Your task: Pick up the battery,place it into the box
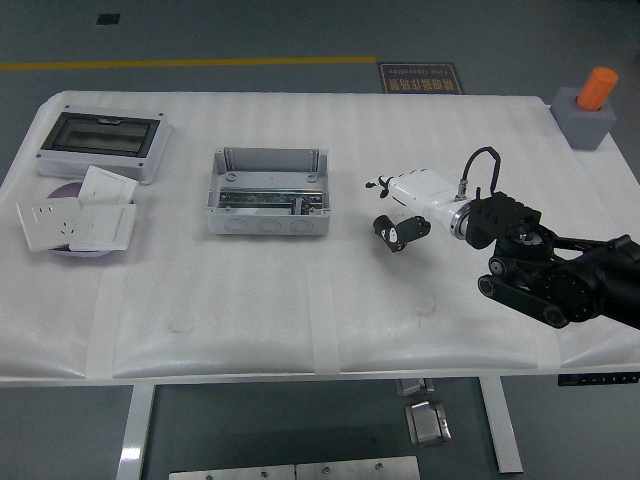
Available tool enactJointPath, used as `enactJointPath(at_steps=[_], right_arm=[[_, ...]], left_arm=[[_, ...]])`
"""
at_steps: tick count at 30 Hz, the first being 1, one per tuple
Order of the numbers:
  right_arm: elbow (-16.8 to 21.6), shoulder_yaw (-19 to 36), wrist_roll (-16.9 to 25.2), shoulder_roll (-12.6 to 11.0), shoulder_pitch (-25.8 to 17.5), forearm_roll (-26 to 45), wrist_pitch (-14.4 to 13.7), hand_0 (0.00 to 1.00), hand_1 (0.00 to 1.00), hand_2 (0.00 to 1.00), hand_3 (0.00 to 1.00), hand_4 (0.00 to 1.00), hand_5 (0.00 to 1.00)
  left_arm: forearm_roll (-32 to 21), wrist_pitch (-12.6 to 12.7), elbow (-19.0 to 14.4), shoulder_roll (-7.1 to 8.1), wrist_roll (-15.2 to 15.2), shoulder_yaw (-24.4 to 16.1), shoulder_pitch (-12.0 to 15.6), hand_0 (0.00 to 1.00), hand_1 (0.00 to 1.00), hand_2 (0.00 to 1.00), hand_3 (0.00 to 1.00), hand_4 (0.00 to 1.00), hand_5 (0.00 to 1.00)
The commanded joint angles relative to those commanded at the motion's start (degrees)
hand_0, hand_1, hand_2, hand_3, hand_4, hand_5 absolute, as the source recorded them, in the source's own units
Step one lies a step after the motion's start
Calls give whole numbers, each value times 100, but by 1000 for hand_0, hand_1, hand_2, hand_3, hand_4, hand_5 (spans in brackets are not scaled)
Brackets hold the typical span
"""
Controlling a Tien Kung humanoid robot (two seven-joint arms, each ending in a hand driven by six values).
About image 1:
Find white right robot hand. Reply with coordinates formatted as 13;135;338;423
364;169;461;254

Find dark cylindrical battery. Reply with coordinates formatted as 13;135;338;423
372;214;397;246

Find open grey junction box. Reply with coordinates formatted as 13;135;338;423
205;146;332;237

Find grey box with dark cover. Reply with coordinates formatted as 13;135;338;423
35;103;174;187

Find black floor sign orange text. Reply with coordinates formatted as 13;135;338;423
377;61;466;95

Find grey foam block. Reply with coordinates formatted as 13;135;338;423
550;86;617;151

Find small silver metal block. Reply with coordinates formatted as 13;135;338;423
394;378;435;398

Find orange cylinder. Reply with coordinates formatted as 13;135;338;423
576;66;620;112

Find white foam mat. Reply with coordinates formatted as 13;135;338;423
0;89;640;381

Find large silver metal block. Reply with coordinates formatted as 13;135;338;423
404;401;454;447

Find white table leg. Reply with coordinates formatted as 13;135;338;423
115;383;157;480
477;375;525;475

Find black table control panel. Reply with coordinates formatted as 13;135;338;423
558;372;640;387

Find grey metal plate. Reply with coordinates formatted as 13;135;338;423
295;455;421;480
168;464;297;480

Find white tape strip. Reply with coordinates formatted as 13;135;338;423
84;272;126;380

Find purple plate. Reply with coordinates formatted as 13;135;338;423
48;182;136;260

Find white socket panel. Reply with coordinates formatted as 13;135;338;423
16;198;85;253

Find metal mounting rail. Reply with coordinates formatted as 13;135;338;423
218;187;325;209

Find white switch panel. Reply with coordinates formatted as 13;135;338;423
68;203;138;252
78;165;139;205

